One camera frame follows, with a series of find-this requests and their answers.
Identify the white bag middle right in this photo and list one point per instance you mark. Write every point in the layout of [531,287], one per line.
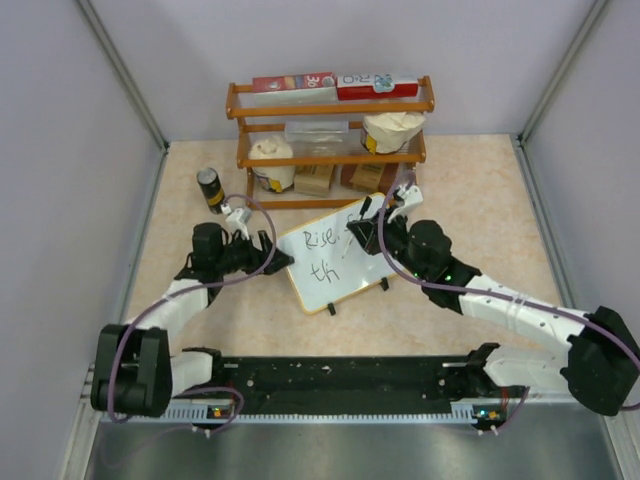
[386,133]

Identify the red foil box left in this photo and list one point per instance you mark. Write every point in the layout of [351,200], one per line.
[307,88]

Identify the wooden three tier shelf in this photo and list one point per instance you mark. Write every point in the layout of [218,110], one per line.
[256,123]

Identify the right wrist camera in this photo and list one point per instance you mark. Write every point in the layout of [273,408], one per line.
[408,198]

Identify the red white wrap box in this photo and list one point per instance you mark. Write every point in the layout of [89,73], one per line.
[376,86]

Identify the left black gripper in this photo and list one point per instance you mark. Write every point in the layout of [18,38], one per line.
[256,256]

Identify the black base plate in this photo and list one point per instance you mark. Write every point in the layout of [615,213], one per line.
[352,385]

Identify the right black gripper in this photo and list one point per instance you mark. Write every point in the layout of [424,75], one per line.
[367,232]

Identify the brown packet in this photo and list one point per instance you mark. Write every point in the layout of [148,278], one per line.
[369,177]

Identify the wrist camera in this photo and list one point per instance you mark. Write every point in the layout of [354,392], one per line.
[237,219]
[408,198]

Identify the yellow framed whiteboard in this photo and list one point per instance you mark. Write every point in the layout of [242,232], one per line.
[329,265]

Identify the grey slotted cable duct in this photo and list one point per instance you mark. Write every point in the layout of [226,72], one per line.
[217,412]

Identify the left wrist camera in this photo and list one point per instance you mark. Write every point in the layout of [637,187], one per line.
[237,219]

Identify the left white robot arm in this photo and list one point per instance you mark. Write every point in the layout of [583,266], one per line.
[135,373]

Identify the tan cardboard box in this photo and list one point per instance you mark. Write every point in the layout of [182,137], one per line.
[313,179]

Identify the black drink can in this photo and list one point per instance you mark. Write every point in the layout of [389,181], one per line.
[212,190]

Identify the clear plastic container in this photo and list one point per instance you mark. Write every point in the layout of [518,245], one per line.
[317,137]

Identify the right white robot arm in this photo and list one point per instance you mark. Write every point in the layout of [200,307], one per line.
[590,355]

